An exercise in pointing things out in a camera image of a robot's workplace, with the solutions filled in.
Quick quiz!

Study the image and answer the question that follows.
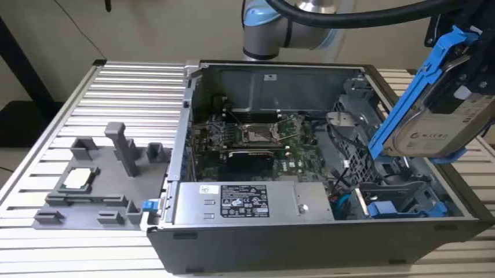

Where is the black wire bundle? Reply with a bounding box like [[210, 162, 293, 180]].
[[327, 124, 363, 191]]

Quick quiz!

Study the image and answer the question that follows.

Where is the silver CPU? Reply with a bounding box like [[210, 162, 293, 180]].
[[62, 167, 96, 188]]

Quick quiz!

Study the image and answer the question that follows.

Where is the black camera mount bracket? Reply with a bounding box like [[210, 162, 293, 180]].
[[424, 13, 453, 49]]

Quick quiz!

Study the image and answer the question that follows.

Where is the silver metal latch bracket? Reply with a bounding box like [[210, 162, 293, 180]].
[[325, 111, 359, 128]]

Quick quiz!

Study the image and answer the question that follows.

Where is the silver power supply unit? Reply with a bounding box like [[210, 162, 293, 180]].
[[172, 181, 336, 225]]

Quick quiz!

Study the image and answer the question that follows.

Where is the black RAM slots bank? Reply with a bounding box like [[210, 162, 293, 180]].
[[225, 107, 281, 123]]

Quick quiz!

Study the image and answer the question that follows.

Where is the grey parts rack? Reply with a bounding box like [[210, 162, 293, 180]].
[[33, 121, 173, 231]]

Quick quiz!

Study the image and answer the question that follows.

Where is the CPU socket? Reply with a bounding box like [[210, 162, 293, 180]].
[[237, 121, 281, 144]]

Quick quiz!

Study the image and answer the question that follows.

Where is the green motherboard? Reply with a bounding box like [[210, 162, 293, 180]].
[[192, 111, 337, 183]]

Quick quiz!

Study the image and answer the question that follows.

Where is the grey perforated drive cage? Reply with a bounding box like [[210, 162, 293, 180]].
[[319, 75, 403, 186]]

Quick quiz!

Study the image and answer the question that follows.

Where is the black PC case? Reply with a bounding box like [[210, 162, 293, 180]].
[[145, 59, 495, 275]]

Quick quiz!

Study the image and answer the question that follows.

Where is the black graphics card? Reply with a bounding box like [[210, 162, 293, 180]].
[[225, 148, 291, 176]]

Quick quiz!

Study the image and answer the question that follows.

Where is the black desk frame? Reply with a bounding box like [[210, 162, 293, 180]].
[[0, 16, 65, 147]]

